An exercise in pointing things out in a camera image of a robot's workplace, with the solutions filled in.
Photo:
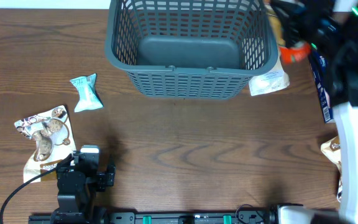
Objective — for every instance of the cookie snack bag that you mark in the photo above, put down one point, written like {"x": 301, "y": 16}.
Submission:
{"x": 51, "y": 131}

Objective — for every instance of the teal wipes packet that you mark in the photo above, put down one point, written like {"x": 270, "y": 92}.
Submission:
{"x": 88, "y": 100}

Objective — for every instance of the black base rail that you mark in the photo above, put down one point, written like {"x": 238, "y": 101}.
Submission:
{"x": 166, "y": 217}

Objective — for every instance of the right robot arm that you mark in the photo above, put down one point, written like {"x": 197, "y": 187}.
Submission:
{"x": 313, "y": 23}

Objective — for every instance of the grey plastic mesh basket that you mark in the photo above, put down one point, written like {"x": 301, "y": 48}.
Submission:
{"x": 192, "y": 48}

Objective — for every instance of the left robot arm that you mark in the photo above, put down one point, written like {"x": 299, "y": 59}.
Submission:
{"x": 78, "y": 182}

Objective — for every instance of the orange brown snack bar pack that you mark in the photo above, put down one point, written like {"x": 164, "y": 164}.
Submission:
{"x": 287, "y": 55}

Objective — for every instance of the beige paper pouch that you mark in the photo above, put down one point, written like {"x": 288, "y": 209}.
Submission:
{"x": 274, "y": 80}

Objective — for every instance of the Kleenex tissue multipack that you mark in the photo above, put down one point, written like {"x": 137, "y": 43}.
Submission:
{"x": 318, "y": 66}

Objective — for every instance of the cream brown snack bag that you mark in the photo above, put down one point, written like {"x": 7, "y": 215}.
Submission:
{"x": 332, "y": 150}

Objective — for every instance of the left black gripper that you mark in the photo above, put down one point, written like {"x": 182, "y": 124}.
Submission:
{"x": 104, "y": 178}

